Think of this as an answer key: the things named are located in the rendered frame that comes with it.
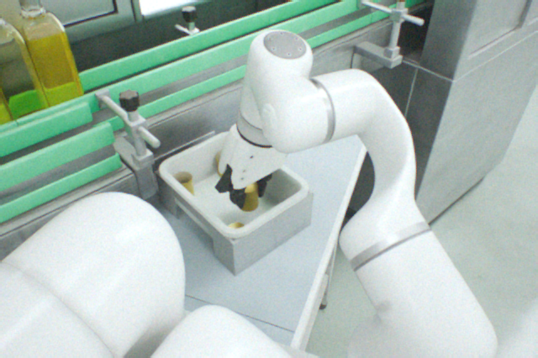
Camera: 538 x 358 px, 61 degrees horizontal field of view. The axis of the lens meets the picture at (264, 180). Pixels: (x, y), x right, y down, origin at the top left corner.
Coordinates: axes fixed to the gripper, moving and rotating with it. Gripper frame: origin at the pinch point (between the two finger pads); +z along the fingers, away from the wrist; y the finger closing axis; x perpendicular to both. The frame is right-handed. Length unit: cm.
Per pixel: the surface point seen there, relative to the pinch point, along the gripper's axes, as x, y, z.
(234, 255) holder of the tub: 7.6, 8.2, 1.9
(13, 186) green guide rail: -14.6, 29.6, -5.5
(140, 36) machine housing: -44.0, -5.8, 2.0
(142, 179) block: -11.1, 12.7, 1.0
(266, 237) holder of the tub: 7.7, 1.8, 2.5
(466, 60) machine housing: -5, -76, 6
